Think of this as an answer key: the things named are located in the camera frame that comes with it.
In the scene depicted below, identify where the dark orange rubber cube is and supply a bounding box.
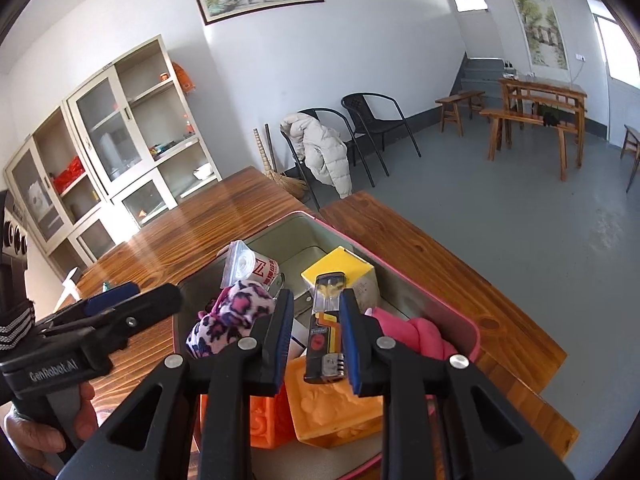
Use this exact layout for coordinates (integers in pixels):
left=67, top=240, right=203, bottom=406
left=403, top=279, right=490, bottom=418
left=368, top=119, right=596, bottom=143
left=199, top=389, right=296, bottom=452

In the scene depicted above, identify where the leopard print plush pouch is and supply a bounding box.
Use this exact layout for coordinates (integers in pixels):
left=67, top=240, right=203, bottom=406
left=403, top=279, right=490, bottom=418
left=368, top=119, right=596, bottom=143
left=186, top=280, right=276, bottom=359

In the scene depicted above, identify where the white roll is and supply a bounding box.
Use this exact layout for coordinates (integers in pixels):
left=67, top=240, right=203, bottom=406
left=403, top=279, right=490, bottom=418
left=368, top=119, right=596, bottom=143
left=221, top=240, right=283, bottom=292

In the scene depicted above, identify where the pink knotted rope toy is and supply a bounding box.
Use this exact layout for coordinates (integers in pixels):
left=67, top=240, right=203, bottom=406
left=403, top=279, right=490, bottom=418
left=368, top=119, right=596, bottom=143
left=366, top=308, right=458, bottom=360

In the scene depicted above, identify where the light orange rubber cube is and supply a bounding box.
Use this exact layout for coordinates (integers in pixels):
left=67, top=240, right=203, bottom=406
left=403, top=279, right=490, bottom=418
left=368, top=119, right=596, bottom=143
left=284, top=356, right=383, bottom=448

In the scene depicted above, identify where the black packaged lighter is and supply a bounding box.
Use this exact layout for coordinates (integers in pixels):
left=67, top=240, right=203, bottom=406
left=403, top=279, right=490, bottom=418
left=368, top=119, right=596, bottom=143
left=304, top=272, right=346, bottom=385

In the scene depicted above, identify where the yellow white medicine box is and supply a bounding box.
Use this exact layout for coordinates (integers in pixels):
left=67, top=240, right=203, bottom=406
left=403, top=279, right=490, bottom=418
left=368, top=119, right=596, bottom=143
left=300, top=246, right=381, bottom=312

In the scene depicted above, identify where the person left hand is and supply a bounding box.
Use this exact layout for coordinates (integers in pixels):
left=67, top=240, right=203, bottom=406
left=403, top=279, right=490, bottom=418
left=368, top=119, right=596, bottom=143
left=4, top=382, right=99, bottom=479

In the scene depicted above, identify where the beige display cabinet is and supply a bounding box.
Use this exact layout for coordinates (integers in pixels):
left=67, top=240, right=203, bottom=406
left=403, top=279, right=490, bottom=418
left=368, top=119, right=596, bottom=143
left=4, top=37, right=221, bottom=278

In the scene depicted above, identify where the straw broom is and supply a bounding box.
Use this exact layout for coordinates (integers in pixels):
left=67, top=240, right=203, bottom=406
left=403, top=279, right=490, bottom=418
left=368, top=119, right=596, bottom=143
left=253, top=124, right=307, bottom=200

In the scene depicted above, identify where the pink metal tin box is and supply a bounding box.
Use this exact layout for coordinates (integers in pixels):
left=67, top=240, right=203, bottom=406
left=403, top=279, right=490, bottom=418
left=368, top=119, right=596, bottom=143
left=174, top=212, right=480, bottom=479

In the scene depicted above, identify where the chair with beige jacket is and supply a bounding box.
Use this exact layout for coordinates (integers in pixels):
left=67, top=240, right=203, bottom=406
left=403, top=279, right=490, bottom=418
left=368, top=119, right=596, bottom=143
left=280, top=113, right=352, bottom=198

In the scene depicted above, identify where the black metal chair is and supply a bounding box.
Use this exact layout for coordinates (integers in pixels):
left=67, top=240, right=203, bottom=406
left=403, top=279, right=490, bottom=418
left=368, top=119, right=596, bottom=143
left=341, top=92, right=422, bottom=177

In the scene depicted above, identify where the small wooden stool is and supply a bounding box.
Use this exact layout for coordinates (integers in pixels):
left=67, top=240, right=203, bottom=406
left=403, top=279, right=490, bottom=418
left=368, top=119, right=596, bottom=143
left=435, top=90, right=485, bottom=136

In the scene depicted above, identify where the wooden side table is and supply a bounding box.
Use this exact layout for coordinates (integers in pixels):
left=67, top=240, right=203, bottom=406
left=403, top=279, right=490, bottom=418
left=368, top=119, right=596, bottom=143
left=482, top=77, right=587, bottom=181

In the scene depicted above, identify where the hanging scroll painting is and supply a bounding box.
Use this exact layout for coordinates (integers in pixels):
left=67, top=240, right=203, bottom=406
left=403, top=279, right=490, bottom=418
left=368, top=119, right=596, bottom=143
left=513, top=0, right=570, bottom=81

